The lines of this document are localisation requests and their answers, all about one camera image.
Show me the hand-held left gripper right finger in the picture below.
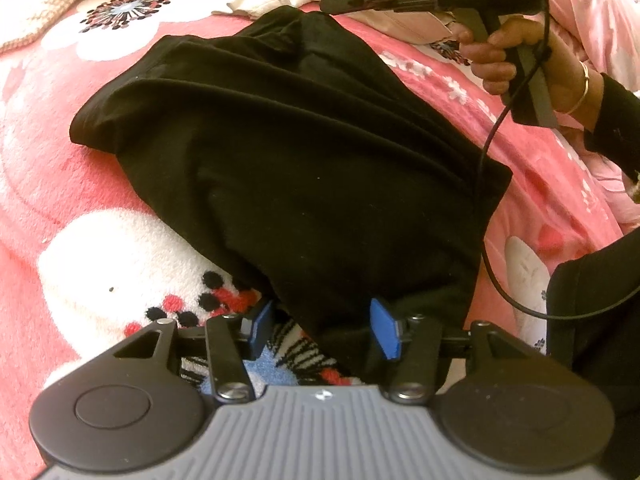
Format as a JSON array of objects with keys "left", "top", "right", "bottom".
[{"left": 369, "top": 297, "right": 543, "bottom": 405}]

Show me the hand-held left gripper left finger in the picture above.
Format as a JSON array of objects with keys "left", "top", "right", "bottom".
[{"left": 114, "top": 300, "right": 275, "bottom": 405}]

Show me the black printed t-shirt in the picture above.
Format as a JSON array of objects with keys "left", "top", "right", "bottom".
[{"left": 70, "top": 5, "right": 513, "bottom": 386}]

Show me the person's right forearm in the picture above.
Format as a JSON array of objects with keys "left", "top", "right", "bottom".
[{"left": 582, "top": 72, "right": 640, "bottom": 181}]

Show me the person's right hand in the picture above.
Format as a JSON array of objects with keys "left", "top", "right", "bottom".
[{"left": 457, "top": 15, "right": 594, "bottom": 122}]

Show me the gold bangle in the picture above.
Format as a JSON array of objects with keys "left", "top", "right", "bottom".
[{"left": 565, "top": 60, "right": 591, "bottom": 116}]

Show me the red floral blanket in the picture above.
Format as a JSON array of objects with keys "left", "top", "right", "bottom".
[{"left": 0, "top": 0, "right": 626, "bottom": 466}]

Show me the beige checked sweater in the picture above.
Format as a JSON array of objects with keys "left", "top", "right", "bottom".
[{"left": 0, "top": 0, "right": 101, "bottom": 56}]

